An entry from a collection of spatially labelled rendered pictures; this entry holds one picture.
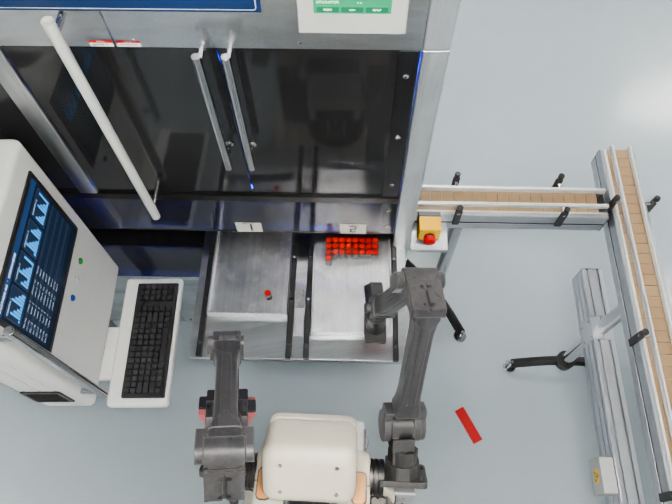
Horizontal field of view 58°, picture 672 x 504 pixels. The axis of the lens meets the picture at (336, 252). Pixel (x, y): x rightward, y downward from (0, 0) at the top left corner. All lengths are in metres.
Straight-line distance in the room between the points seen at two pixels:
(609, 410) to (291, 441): 1.37
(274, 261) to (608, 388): 1.29
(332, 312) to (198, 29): 1.03
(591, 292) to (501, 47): 1.92
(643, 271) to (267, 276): 1.24
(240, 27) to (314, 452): 0.90
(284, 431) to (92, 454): 1.67
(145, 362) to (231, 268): 0.41
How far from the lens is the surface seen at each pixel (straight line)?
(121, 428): 2.96
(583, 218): 2.25
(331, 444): 1.39
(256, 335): 1.99
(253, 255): 2.10
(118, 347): 2.17
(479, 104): 3.68
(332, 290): 2.03
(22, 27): 1.47
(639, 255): 2.25
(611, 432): 2.42
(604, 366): 2.48
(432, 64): 1.38
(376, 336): 1.85
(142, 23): 1.37
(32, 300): 1.73
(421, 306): 1.28
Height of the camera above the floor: 2.75
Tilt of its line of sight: 63 degrees down
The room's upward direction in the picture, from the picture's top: 2 degrees counter-clockwise
